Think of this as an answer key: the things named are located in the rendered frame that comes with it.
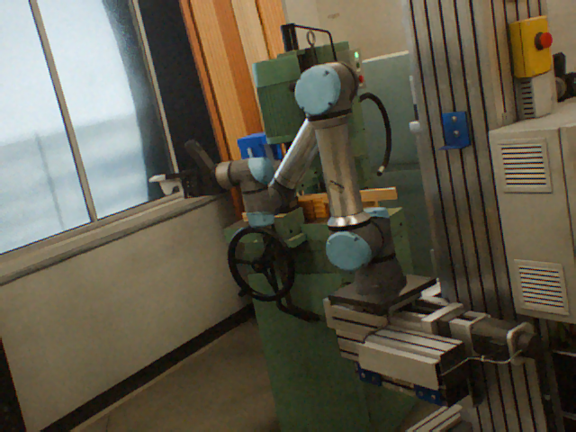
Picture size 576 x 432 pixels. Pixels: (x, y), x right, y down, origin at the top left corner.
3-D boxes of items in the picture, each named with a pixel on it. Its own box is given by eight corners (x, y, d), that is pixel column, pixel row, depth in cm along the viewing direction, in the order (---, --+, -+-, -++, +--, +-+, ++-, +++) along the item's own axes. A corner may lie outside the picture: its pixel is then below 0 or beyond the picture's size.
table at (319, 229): (210, 250, 291) (207, 236, 290) (255, 228, 316) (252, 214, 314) (345, 247, 257) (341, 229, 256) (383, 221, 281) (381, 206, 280)
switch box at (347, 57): (342, 93, 301) (335, 52, 298) (354, 89, 309) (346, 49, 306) (355, 91, 297) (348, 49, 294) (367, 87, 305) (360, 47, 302)
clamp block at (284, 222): (256, 241, 278) (250, 218, 276) (275, 230, 288) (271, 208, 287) (288, 240, 269) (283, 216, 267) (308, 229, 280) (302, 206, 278)
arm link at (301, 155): (343, 49, 206) (265, 190, 229) (328, 52, 197) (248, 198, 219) (377, 72, 204) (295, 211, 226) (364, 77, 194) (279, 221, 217)
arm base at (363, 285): (418, 280, 214) (412, 247, 212) (381, 298, 205) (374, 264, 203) (380, 274, 226) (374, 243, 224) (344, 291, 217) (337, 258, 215)
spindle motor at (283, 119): (258, 147, 286) (241, 65, 280) (283, 138, 300) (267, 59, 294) (296, 142, 276) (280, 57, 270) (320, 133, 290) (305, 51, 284)
